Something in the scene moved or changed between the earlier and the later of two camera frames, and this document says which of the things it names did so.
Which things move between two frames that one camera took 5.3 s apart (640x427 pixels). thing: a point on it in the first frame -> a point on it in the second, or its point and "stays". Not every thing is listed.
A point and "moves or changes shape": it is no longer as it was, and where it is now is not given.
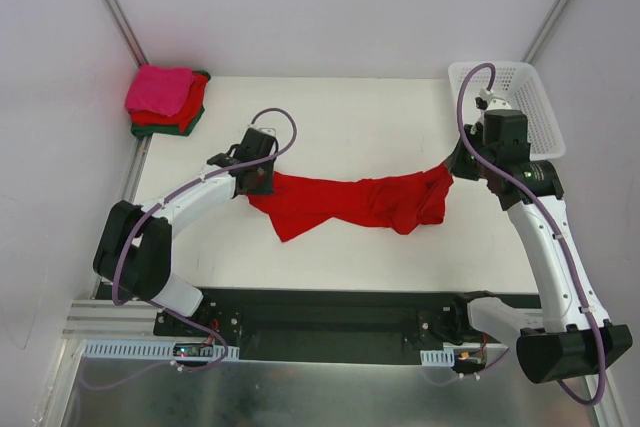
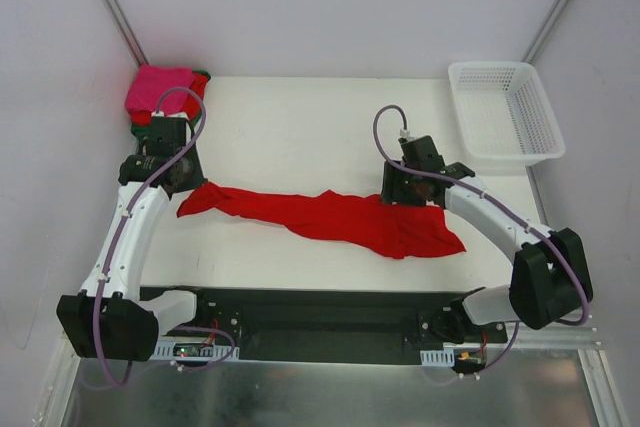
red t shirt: [398, 204] moves or changes shape
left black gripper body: [258, 180] -> [192, 170]
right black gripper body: [460, 161] -> [392, 187]
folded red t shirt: [185, 114] stays
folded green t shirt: [172, 129] stays
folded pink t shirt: [159, 88] stays
